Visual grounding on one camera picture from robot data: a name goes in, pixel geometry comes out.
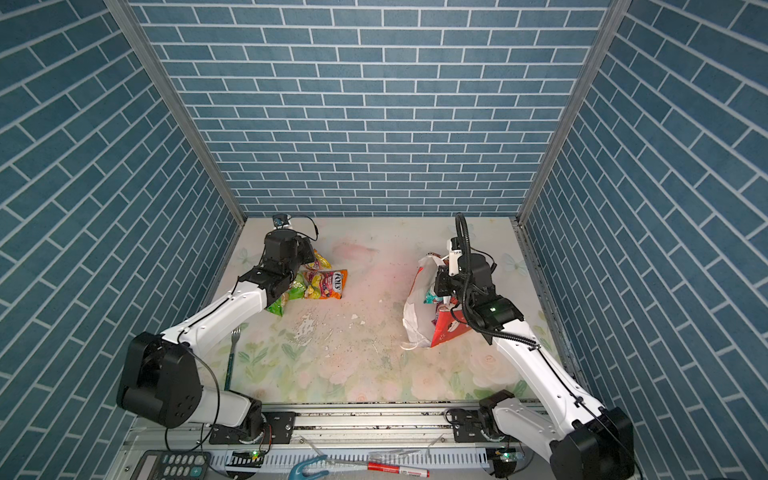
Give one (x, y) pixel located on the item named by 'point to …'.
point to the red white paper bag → (430, 318)
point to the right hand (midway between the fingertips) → (438, 263)
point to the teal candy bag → (429, 298)
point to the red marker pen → (380, 467)
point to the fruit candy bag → (325, 284)
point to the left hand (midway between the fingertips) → (306, 238)
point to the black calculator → (172, 465)
